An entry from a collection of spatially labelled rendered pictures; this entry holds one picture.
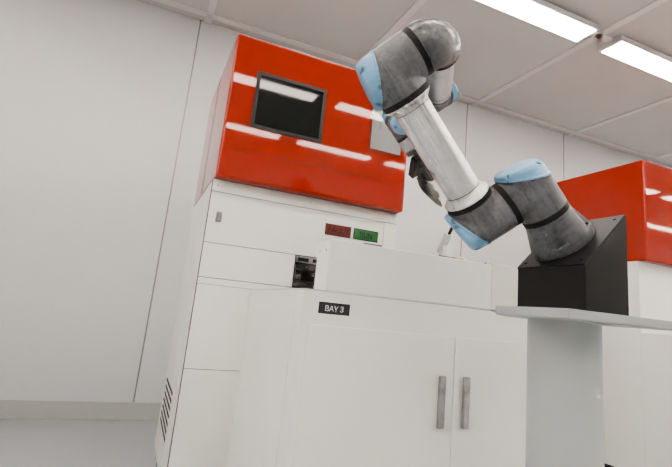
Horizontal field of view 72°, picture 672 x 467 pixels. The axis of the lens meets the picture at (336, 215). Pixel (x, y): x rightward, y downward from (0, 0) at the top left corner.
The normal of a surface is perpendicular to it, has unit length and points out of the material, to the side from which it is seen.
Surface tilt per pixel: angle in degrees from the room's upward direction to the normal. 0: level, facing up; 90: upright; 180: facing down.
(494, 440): 90
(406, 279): 90
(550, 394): 90
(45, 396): 90
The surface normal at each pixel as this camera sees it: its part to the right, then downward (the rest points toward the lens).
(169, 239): 0.39, -0.15
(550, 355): -0.66, -0.22
